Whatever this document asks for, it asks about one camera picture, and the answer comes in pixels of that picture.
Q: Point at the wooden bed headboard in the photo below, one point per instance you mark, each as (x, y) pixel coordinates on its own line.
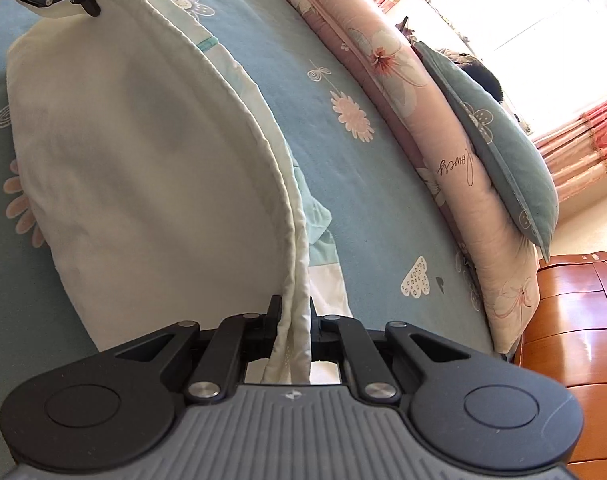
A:
(573, 335)

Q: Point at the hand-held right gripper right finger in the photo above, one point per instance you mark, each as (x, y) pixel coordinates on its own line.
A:
(316, 325)

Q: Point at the pink floral quilt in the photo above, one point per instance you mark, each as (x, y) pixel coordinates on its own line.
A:
(383, 60)

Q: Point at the teal floral pillow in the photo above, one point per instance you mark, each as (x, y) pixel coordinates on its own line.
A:
(508, 160)

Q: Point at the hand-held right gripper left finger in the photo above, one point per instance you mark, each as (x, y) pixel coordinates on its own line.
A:
(276, 320)

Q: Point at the white and green hooded jacket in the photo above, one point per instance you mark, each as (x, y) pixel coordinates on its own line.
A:
(133, 160)

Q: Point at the red patterned curtain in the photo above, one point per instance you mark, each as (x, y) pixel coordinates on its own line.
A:
(583, 150)

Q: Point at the bright window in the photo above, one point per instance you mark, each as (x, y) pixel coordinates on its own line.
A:
(533, 20)

